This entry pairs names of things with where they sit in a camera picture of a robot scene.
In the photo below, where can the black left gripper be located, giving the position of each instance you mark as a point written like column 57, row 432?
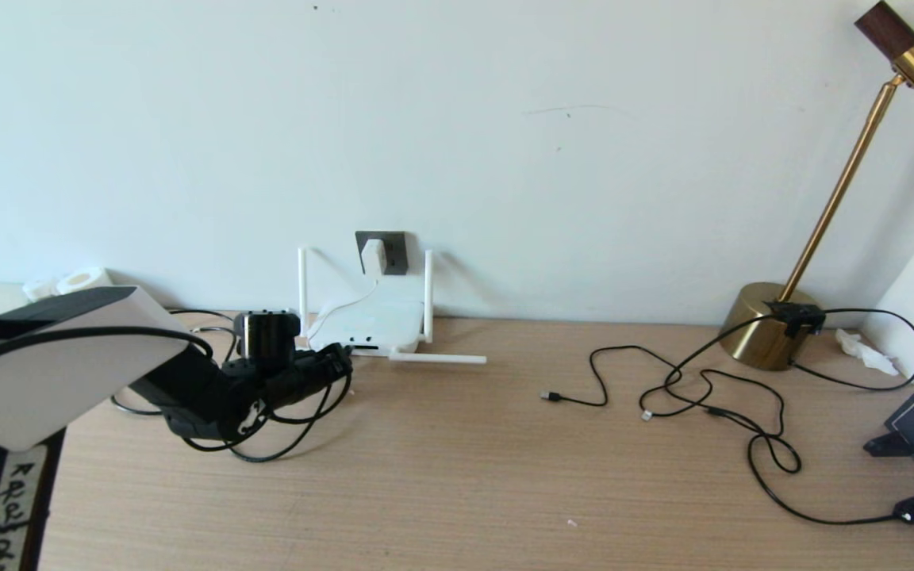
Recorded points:
column 294, row 382

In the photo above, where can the white wifi router with antennas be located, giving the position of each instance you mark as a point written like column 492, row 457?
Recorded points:
column 378, row 317

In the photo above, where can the white power adapter block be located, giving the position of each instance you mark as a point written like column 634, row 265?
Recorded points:
column 374, row 258

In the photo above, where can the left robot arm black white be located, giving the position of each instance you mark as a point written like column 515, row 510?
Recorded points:
column 52, row 365

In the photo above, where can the white toilet paper roll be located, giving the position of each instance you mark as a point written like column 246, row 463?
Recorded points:
column 84, row 279

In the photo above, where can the small clear plastic jar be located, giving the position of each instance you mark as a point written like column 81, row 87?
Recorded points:
column 40, row 289

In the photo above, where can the brass desk lamp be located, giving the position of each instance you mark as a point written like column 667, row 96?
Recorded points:
column 770, row 331

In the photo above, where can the crumpled white tissue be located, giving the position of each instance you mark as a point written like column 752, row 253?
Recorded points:
column 864, row 351

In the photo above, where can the black plastic clip stand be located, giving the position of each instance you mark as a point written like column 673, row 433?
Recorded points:
column 888, row 444

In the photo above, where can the grey wall power socket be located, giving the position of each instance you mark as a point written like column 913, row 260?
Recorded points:
column 397, row 254

